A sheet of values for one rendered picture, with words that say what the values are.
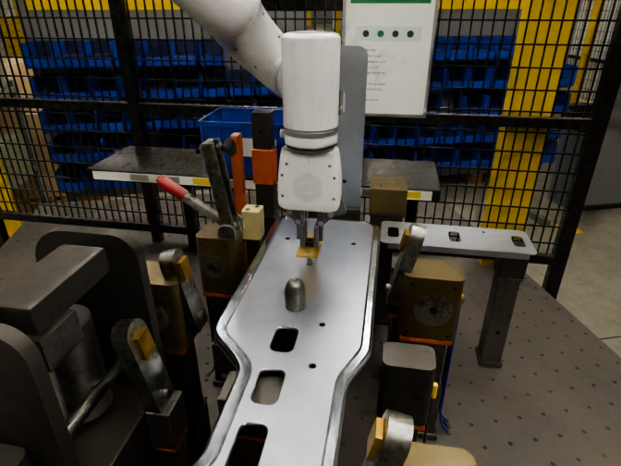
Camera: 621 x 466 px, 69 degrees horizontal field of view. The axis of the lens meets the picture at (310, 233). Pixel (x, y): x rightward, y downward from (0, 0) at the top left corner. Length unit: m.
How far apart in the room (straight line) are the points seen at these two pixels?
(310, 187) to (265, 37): 0.23
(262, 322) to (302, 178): 0.23
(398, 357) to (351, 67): 0.57
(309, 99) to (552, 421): 0.75
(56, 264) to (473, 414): 0.78
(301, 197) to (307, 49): 0.22
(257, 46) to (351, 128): 0.32
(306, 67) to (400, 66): 0.60
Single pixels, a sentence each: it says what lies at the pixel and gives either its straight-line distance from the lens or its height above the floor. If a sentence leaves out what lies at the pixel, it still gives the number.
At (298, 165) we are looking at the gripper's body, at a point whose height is 1.19.
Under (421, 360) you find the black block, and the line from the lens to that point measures 0.64.
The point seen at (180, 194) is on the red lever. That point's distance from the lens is 0.80.
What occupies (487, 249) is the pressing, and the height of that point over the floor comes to 1.00.
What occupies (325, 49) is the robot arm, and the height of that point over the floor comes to 1.36.
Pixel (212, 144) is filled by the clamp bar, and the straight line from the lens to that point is 0.74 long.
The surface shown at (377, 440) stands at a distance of 0.42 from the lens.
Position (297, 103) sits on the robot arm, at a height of 1.29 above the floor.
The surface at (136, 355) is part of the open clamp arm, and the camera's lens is 0.54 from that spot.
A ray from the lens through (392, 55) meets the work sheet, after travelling 1.23.
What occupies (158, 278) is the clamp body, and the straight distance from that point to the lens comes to 0.67.
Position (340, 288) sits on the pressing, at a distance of 0.74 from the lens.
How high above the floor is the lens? 1.41
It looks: 27 degrees down
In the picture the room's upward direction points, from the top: straight up
